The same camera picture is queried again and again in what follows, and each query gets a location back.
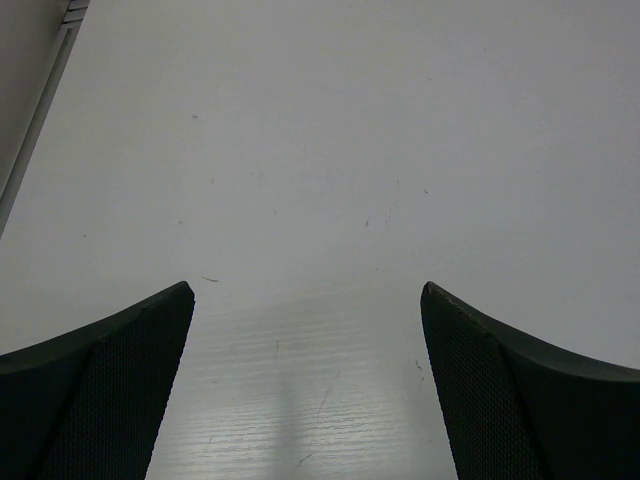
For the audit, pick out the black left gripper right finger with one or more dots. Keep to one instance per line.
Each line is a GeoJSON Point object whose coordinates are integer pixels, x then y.
{"type": "Point", "coordinates": [517, 407]}

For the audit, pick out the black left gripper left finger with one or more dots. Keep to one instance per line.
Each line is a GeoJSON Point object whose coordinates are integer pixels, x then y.
{"type": "Point", "coordinates": [88, 404]}

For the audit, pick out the aluminium table edge rail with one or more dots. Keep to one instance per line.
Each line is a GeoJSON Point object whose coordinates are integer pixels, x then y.
{"type": "Point", "coordinates": [37, 38]}

